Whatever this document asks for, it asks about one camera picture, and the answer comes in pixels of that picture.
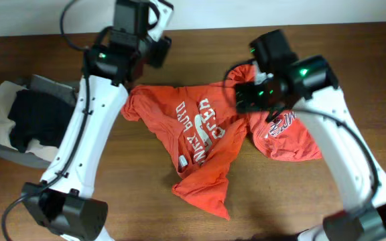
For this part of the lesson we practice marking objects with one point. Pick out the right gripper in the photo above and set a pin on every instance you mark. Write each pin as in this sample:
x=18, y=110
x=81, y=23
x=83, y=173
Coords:
x=243, y=97

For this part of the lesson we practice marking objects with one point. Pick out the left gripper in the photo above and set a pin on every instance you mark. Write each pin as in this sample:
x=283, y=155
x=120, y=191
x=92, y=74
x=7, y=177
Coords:
x=161, y=51

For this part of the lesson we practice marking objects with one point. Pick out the orange soccer t-shirt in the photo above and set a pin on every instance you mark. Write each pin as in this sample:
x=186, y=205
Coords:
x=200, y=129

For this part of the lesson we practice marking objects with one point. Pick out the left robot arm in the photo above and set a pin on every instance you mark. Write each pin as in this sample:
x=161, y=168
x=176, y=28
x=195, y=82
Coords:
x=62, y=201

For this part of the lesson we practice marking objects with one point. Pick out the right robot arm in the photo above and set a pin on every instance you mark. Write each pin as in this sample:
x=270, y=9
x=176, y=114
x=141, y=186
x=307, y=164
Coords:
x=310, y=88

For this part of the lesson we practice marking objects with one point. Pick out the red t-shirt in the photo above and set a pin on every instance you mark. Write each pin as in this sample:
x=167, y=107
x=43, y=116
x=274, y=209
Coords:
x=283, y=139

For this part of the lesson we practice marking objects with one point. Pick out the grey folded garment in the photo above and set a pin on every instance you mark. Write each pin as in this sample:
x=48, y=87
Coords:
x=61, y=91

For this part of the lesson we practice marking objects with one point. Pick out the beige folded garment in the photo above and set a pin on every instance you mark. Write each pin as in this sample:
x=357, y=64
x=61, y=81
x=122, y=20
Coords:
x=36, y=154

